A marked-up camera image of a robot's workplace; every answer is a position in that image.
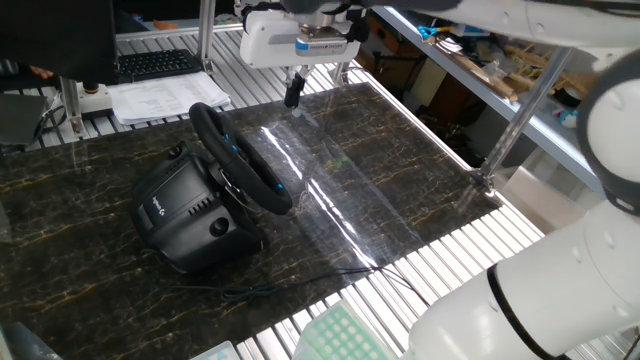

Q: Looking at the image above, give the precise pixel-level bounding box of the black keyboard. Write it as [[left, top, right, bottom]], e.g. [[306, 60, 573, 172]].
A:
[[115, 48, 204, 84]]

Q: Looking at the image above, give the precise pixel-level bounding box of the white emergency stop box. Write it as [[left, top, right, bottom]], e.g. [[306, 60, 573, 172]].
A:
[[74, 82, 114, 115]]

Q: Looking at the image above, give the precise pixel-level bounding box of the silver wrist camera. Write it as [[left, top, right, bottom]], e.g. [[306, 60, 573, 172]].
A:
[[294, 33, 349, 56]]

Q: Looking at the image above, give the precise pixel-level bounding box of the white paper stack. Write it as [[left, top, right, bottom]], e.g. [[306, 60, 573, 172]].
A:
[[107, 71, 232, 126]]

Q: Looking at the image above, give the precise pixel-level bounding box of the aluminium corner frame post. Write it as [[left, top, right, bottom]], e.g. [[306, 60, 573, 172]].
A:
[[469, 47, 576, 195]]

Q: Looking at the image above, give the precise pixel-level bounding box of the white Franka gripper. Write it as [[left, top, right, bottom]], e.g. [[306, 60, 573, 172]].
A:
[[238, 9, 362, 110]]

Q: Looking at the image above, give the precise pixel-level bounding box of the tall aluminium frame post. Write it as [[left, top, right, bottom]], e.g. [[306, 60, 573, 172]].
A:
[[196, 0, 217, 76]]

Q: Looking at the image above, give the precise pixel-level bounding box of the short aluminium post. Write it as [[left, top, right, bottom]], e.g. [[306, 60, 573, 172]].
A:
[[59, 77, 87, 140]]

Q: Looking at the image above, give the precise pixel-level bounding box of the dark marble pattern board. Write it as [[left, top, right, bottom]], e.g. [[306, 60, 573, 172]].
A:
[[0, 82, 504, 360]]

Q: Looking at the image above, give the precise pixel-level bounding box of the blue pipette tip rack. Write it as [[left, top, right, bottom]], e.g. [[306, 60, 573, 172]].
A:
[[189, 340, 242, 360]]

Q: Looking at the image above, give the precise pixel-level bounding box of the black racing steering wheel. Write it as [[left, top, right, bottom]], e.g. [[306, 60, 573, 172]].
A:
[[188, 102, 294, 216]]

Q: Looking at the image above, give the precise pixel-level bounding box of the black computer monitor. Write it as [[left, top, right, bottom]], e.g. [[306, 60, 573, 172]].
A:
[[0, 0, 119, 86]]

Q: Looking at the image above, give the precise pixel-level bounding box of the black steering wheel base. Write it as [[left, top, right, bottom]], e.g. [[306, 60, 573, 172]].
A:
[[129, 139, 266, 275]]

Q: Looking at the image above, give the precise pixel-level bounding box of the dark flat laptop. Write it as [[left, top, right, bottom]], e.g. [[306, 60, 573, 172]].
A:
[[0, 92, 49, 149]]

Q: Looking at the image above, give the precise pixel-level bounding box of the green pipette tip box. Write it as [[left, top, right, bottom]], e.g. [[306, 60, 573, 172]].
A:
[[293, 298, 401, 360]]

